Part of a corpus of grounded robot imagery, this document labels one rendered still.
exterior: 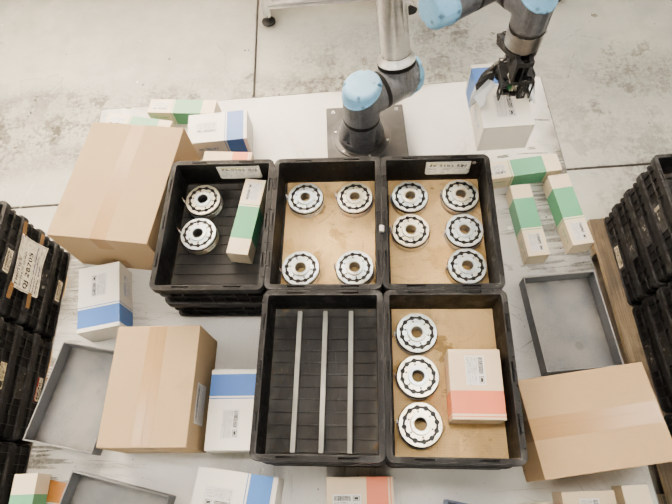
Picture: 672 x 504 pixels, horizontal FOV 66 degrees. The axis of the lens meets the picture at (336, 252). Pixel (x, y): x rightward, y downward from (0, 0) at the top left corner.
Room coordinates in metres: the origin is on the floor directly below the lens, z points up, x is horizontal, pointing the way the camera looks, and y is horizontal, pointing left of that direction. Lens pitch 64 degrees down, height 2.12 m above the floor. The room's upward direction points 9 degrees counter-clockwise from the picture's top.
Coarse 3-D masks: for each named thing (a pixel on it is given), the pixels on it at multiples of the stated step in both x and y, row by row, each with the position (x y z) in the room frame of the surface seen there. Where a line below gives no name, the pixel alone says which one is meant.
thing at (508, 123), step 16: (480, 64) 0.93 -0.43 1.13; (496, 80) 0.87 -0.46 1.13; (496, 96) 0.82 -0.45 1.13; (512, 96) 0.81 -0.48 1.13; (480, 112) 0.78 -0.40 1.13; (496, 112) 0.77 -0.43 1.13; (512, 112) 0.77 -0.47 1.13; (528, 112) 0.76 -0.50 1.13; (480, 128) 0.75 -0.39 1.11; (496, 128) 0.73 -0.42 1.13; (512, 128) 0.73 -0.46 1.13; (528, 128) 0.72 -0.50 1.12; (480, 144) 0.73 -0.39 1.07; (496, 144) 0.73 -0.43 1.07; (512, 144) 0.73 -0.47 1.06
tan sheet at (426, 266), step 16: (432, 192) 0.76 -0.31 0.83; (432, 208) 0.71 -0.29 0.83; (480, 208) 0.69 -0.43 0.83; (432, 224) 0.66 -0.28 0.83; (432, 240) 0.61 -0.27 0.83; (400, 256) 0.58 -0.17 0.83; (416, 256) 0.57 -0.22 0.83; (432, 256) 0.56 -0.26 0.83; (448, 256) 0.56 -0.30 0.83; (400, 272) 0.53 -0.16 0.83; (416, 272) 0.52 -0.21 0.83; (432, 272) 0.52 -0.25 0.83
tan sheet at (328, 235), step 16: (288, 192) 0.84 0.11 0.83; (336, 192) 0.82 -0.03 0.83; (288, 208) 0.79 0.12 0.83; (336, 208) 0.76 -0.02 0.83; (288, 224) 0.73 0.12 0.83; (304, 224) 0.73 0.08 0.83; (320, 224) 0.72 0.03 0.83; (336, 224) 0.71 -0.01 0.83; (352, 224) 0.70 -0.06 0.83; (368, 224) 0.69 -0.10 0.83; (288, 240) 0.68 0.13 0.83; (304, 240) 0.68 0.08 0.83; (320, 240) 0.67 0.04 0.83; (336, 240) 0.66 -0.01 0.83; (352, 240) 0.65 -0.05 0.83; (368, 240) 0.64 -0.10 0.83; (320, 256) 0.62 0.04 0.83; (336, 256) 0.61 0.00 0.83
